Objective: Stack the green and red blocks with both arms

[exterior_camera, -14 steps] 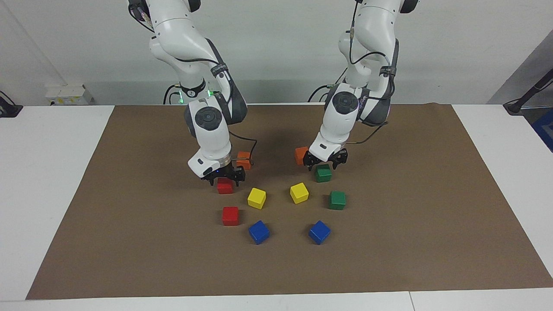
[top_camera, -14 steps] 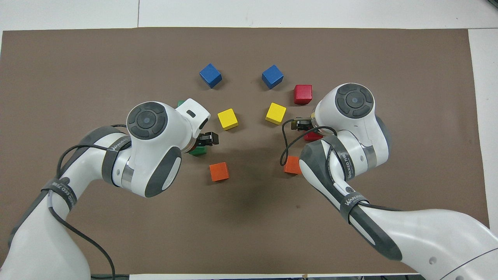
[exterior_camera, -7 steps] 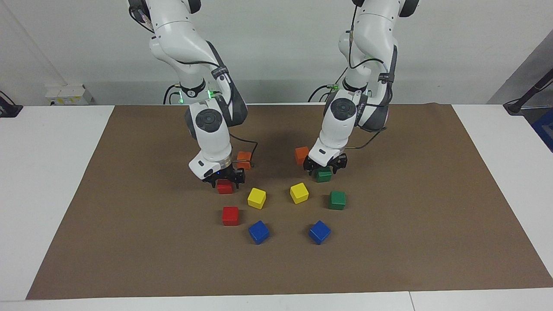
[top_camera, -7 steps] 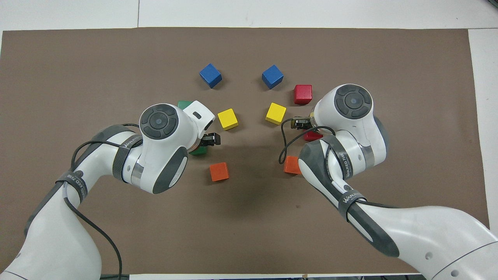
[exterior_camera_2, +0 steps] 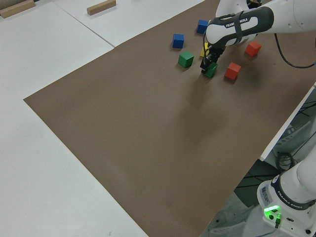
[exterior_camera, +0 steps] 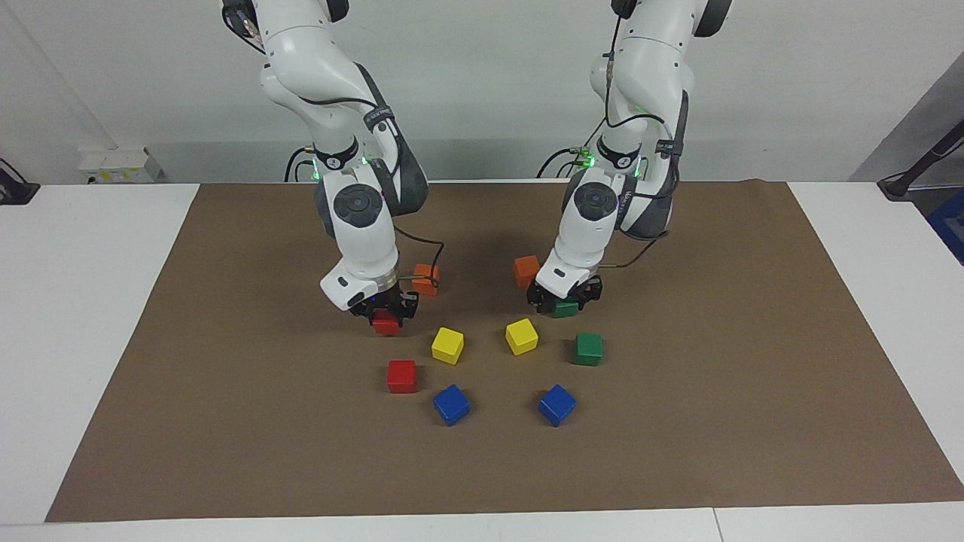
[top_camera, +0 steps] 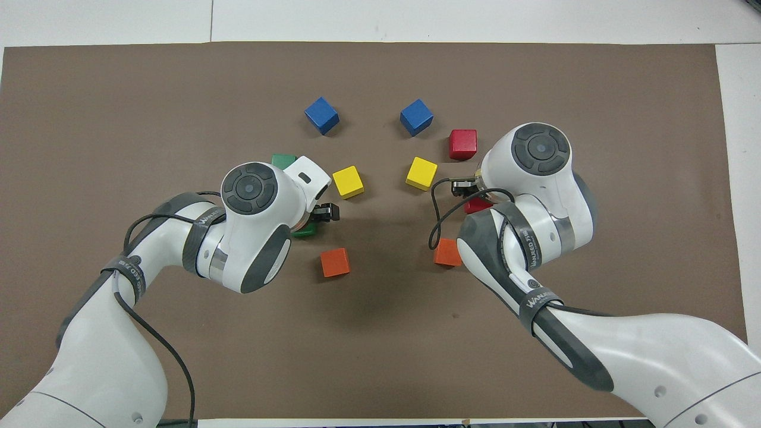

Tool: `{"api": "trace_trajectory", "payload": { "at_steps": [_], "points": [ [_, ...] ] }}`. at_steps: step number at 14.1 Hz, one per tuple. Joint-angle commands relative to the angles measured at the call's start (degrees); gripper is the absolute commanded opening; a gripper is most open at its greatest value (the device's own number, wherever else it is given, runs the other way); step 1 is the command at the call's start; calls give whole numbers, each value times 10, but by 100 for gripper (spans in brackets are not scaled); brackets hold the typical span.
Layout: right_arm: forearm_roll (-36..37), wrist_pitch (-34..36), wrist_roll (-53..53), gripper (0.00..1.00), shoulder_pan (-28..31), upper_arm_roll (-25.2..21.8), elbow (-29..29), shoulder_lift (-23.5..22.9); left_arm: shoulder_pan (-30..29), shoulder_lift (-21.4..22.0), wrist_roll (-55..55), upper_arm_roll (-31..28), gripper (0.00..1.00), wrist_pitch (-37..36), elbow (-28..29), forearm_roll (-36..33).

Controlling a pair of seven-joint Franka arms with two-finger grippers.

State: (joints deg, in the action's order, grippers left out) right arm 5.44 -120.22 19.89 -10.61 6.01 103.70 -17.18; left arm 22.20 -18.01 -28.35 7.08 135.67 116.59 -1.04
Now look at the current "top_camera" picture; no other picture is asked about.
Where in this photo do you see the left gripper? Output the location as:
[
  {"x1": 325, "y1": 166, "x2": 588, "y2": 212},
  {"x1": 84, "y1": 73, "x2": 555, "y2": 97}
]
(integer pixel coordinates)
[{"x1": 284, "y1": 156, "x2": 340, "y2": 225}]

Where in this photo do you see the blue wooden block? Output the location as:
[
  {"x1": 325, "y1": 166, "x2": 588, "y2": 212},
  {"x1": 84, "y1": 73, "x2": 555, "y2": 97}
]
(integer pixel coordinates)
[
  {"x1": 400, "y1": 98, "x2": 434, "y2": 137},
  {"x1": 304, "y1": 96, "x2": 340, "y2": 136}
]

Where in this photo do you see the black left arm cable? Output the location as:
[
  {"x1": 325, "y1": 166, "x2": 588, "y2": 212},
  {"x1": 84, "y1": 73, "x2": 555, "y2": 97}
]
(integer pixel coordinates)
[{"x1": 112, "y1": 190, "x2": 224, "y2": 428}]

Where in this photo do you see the orange wooden block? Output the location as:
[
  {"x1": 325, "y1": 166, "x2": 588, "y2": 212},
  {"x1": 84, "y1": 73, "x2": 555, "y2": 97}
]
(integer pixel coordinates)
[
  {"x1": 320, "y1": 247, "x2": 351, "y2": 278},
  {"x1": 433, "y1": 238, "x2": 463, "y2": 268}
]

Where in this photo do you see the yellow wooden block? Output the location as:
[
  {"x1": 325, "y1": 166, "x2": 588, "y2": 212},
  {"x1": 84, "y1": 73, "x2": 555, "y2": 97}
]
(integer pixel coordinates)
[
  {"x1": 332, "y1": 165, "x2": 364, "y2": 200},
  {"x1": 405, "y1": 156, "x2": 438, "y2": 191}
]

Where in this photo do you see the brown table mat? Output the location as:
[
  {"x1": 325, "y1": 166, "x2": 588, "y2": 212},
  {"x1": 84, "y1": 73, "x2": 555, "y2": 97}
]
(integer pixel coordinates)
[{"x1": 0, "y1": 40, "x2": 749, "y2": 420}]

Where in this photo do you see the black velcro cable strap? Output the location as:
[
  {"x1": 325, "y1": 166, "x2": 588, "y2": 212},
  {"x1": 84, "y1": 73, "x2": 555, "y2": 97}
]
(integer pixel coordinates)
[
  {"x1": 181, "y1": 204, "x2": 228, "y2": 276},
  {"x1": 100, "y1": 254, "x2": 147, "y2": 306},
  {"x1": 498, "y1": 202, "x2": 548, "y2": 272},
  {"x1": 518, "y1": 287, "x2": 565, "y2": 337}
]

